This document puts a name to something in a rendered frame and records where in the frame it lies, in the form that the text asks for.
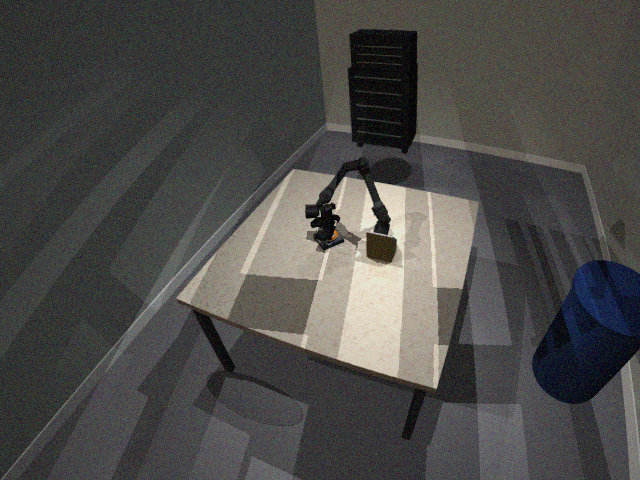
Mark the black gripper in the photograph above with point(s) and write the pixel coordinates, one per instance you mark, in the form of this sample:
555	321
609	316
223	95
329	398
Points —
328	228

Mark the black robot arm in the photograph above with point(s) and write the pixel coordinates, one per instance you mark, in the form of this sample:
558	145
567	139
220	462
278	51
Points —
379	210

